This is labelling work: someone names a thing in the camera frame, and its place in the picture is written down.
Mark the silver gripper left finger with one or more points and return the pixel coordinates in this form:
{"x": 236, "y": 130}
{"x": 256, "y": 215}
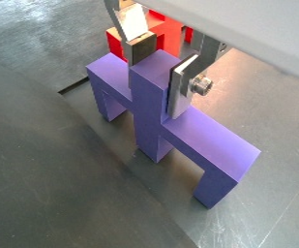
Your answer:
{"x": 128, "y": 19}

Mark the purple three-legged block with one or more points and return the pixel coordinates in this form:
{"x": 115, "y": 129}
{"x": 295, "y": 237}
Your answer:
{"x": 136, "y": 89}

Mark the red three-legged block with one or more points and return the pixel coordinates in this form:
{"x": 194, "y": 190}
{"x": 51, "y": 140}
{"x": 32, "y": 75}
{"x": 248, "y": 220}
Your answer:
{"x": 163, "y": 26}

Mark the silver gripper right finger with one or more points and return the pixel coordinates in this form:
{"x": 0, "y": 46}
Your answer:
{"x": 187, "y": 77}

